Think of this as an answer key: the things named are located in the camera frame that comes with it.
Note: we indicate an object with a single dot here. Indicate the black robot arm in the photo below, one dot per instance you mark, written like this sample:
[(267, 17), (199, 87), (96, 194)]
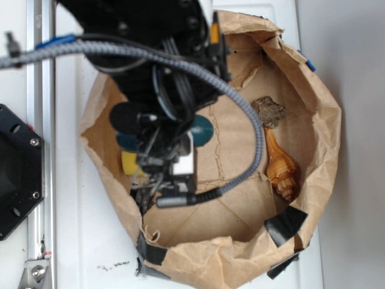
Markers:
[(126, 16)]

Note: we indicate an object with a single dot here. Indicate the black tape piece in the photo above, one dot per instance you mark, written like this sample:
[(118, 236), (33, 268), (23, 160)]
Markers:
[(285, 225), (150, 253)]

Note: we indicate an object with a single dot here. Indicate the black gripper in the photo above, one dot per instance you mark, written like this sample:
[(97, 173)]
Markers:
[(174, 95)]

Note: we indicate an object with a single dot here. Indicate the aluminium rail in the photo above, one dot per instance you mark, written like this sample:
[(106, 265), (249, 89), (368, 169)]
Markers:
[(41, 116)]

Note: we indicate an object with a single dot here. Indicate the yellow sponge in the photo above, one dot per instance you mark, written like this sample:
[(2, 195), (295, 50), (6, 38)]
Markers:
[(130, 167)]

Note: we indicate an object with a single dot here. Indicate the black tape piece right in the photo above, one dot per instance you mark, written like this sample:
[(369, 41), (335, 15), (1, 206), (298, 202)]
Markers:
[(285, 225)]

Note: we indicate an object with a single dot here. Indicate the black tape piece bottom left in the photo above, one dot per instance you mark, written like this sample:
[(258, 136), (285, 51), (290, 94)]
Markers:
[(150, 253)]

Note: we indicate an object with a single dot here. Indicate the blue tape piece right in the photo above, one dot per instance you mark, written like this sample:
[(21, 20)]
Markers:
[(309, 63)]

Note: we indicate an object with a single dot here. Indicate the brown paper bag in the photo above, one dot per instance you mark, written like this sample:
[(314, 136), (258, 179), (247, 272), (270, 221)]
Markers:
[(224, 243)]

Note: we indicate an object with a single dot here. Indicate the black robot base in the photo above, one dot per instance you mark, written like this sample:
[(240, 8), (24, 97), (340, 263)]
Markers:
[(21, 171)]

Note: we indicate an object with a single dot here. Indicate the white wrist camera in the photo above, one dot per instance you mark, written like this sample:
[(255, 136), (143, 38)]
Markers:
[(183, 170)]

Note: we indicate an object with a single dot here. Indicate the dark green plastic pickle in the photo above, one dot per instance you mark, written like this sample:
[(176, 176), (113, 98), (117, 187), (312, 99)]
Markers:
[(202, 131)]

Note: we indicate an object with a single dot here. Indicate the grey brown rock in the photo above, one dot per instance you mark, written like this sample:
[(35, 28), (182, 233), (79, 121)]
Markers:
[(269, 112)]

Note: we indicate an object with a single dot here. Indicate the orange conch shell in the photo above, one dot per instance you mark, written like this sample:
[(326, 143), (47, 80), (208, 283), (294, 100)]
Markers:
[(281, 167)]

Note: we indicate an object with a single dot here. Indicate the metal corner bracket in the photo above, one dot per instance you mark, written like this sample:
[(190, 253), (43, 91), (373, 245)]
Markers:
[(36, 274)]

